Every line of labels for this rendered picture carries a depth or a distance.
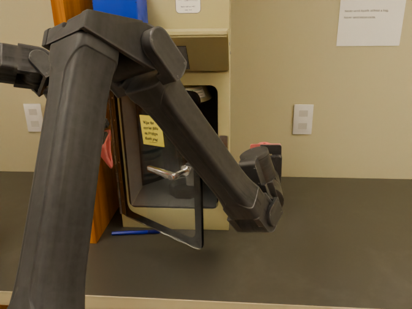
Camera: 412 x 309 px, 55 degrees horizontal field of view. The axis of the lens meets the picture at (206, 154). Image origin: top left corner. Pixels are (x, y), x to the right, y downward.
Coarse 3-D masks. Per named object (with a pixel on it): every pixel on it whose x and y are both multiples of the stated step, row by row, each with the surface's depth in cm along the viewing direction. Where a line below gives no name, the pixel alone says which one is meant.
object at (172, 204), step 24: (192, 96) 84; (120, 120) 103; (120, 144) 106; (144, 144) 99; (168, 144) 94; (144, 168) 102; (168, 168) 96; (192, 168) 91; (144, 192) 105; (168, 192) 99; (192, 192) 93; (144, 216) 109; (168, 216) 102; (192, 216) 96; (192, 240) 98
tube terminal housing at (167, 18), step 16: (160, 0) 94; (208, 0) 94; (224, 0) 93; (160, 16) 96; (176, 16) 95; (192, 16) 95; (208, 16) 95; (224, 16) 95; (192, 80) 101; (208, 80) 100; (224, 80) 100; (224, 96) 102; (224, 112) 103; (224, 128) 105; (208, 208) 114; (128, 224) 118; (208, 224) 116; (224, 224) 115
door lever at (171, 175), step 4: (148, 168) 93; (152, 168) 92; (156, 168) 92; (160, 168) 92; (184, 168) 92; (152, 172) 93; (156, 172) 92; (160, 172) 91; (164, 172) 90; (168, 172) 89; (172, 172) 89; (176, 172) 90; (180, 172) 90; (184, 172) 91; (188, 172) 92; (164, 176) 90; (168, 176) 89; (172, 176) 88; (176, 176) 89
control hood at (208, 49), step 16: (176, 32) 86; (192, 32) 86; (208, 32) 85; (224, 32) 85; (192, 48) 90; (208, 48) 89; (224, 48) 89; (192, 64) 95; (208, 64) 95; (224, 64) 94
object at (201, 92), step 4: (188, 88) 105; (192, 88) 105; (196, 88) 106; (200, 88) 107; (204, 88) 108; (208, 88) 112; (196, 92) 106; (200, 92) 107; (204, 92) 108; (208, 92) 110; (200, 96) 107; (204, 96) 107; (208, 96) 109; (200, 100) 106; (204, 100) 107
